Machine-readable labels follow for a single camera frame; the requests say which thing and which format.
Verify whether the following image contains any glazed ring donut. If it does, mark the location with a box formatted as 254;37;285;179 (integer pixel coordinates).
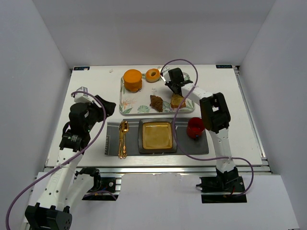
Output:
145;69;160;83

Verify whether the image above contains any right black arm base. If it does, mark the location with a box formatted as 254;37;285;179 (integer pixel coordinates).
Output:
196;176;247;204

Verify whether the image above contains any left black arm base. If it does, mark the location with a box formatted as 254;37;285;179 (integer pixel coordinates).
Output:
74;167;121;201

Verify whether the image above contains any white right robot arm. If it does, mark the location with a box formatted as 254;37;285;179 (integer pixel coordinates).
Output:
161;68;239;192

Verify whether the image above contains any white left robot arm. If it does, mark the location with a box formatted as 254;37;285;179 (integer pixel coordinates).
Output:
25;93;116;230

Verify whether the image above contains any toast bread slice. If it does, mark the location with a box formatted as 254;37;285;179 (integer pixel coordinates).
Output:
170;94;186;109

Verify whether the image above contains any gold fork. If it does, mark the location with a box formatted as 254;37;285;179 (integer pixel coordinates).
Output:
118;121;124;159

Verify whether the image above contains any floral rectangular serving tray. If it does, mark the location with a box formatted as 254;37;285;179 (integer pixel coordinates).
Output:
119;72;196;116

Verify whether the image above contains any gold spoon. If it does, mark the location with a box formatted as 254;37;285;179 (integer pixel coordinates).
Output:
122;120;129;159

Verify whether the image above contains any chocolate croissant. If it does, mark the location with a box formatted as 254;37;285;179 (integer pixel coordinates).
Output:
150;95;163;112

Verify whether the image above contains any round orange cake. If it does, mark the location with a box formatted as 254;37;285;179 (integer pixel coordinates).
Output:
123;69;142;92

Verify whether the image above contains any blue label sticker right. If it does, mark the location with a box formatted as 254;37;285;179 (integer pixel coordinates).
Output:
215;65;233;69

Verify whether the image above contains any blue label sticker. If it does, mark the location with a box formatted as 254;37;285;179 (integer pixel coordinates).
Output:
73;66;90;71
215;65;233;69

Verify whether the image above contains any blue label sticker left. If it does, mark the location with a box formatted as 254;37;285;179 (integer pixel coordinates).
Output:
73;66;90;71

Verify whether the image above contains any red cup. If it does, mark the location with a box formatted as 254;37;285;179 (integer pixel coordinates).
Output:
187;117;205;140

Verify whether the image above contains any square gold black plate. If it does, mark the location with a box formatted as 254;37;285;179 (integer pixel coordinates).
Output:
138;118;177;154

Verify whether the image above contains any grey placemat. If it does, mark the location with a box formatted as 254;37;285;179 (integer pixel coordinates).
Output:
105;118;209;156

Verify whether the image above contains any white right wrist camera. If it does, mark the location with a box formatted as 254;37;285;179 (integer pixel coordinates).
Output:
157;66;169;81

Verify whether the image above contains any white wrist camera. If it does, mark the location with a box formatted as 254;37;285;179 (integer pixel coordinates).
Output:
71;86;92;104
157;66;169;81

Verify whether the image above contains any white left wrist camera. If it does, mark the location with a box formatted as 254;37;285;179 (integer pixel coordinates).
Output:
71;86;92;104

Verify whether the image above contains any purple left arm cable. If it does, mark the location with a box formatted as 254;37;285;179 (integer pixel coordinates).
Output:
5;91;108;230

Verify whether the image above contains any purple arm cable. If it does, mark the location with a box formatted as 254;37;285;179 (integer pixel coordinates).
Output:
5;91;108;230
161;58;254;197

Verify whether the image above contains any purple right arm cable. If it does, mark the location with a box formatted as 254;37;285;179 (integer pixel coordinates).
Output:
161;58;254;197

